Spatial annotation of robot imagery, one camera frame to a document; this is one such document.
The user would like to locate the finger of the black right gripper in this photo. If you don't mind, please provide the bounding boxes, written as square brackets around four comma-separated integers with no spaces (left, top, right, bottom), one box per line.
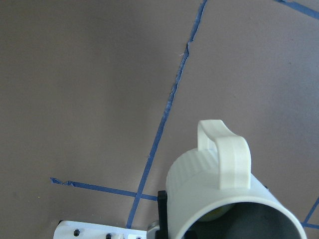
[155,190,169,239]

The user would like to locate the lemon slice front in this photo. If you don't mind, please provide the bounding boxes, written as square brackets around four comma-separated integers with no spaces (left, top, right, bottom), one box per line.
[198,204,235,222]

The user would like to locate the white ribbed HOME mug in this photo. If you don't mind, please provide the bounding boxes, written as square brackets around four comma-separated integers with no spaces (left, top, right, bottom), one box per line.
[166,119,306,239]

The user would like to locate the brown paper table cover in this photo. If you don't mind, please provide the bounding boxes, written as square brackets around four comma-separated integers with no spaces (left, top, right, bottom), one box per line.
[0,0,319,239]

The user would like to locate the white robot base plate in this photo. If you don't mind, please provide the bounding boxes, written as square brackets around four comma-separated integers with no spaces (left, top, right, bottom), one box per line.
[53,221,160,239]

